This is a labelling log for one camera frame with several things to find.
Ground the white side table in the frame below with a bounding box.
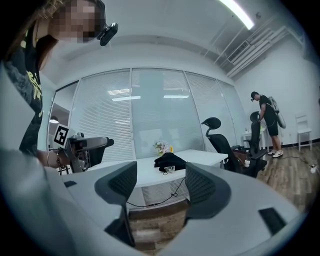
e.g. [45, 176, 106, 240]
[241, 129, 266, 151]

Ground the ceiling light strip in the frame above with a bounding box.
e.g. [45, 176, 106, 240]
[219, 0, 256, 31]

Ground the ceiling air vent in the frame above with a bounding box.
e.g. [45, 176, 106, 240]
[226, 39, 251, 64]

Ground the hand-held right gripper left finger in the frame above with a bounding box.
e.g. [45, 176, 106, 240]
[44, 161, 151, 256]

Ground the brown bag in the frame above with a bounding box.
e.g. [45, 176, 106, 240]
[233, 148, 251, 169]

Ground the person's black printed shirt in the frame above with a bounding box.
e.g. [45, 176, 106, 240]
[2, 24, 44, 156]

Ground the person's head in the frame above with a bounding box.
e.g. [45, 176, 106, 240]
[34, 0, 106, 73]

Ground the white wooden chair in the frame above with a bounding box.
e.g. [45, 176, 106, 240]
[294, 114, 313, 152]

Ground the black mesh office chair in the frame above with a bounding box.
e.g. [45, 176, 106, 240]
[243, 111, 268, 179]
[201, 116, 251, 176]

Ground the black head camera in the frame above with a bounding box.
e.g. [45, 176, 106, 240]
[96, 22, 119, 47]

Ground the potted artificial flower bouquet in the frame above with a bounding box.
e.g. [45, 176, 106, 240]
[152, 140, 175, 157]

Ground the black desk cable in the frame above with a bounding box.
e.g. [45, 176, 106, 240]
[126, 174, 187, 208]

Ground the black fabric bag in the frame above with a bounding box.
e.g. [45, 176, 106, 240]
[153, 152, 188, 174]

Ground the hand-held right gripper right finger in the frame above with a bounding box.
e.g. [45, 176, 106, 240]
[159, 161, 304, 256]

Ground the person's left forearm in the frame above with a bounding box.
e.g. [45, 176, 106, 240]
[36, 149, 66, 169]

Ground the dark beaded bracelet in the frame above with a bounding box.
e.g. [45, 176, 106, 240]
[55, 148, 63, 169]

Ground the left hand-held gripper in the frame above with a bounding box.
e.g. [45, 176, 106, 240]
[53, 124, 115, 174]

